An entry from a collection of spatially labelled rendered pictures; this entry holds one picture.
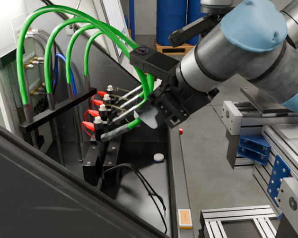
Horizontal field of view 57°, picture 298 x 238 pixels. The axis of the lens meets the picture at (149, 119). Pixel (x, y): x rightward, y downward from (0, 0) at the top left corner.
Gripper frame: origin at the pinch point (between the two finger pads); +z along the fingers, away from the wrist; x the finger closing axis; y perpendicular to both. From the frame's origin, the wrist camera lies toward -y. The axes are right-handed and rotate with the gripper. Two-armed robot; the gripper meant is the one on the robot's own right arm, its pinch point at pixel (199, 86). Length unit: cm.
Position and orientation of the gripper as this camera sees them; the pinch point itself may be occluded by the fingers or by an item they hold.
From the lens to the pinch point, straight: 75.9
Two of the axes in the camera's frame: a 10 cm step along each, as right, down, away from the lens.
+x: 0.2, -4.8, 8.8
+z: 0.0, 8.8, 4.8
